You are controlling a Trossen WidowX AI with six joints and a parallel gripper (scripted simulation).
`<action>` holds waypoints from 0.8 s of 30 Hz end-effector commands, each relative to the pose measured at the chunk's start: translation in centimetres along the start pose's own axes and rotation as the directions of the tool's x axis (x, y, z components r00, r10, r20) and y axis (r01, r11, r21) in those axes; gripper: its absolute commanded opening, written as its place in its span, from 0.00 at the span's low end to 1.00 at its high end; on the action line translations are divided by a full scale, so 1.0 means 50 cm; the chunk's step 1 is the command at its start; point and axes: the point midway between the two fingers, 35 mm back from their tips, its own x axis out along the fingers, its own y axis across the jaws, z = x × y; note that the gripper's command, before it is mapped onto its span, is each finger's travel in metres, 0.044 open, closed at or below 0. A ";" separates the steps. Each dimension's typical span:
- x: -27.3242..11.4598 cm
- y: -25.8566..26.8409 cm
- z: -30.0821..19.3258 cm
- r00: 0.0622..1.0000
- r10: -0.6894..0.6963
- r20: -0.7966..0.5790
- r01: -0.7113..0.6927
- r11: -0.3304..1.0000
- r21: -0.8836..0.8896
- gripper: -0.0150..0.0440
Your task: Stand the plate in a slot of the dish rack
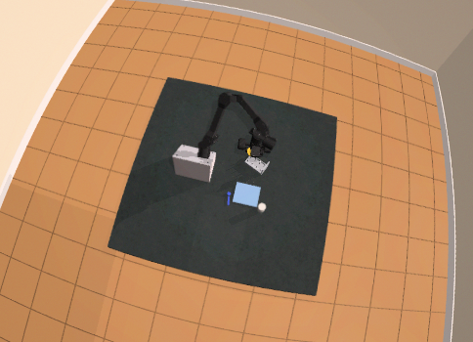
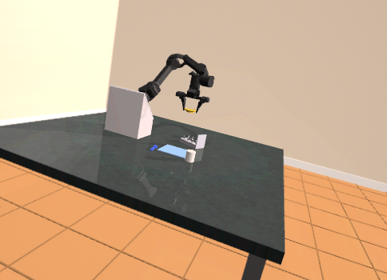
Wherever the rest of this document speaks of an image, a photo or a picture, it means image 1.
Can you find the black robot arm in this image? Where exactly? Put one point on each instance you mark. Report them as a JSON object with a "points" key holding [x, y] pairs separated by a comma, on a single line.
{"points": [[257, 135]]}

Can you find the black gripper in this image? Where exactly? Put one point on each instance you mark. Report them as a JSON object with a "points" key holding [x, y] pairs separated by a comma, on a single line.
{"points": [[243, 145]]}

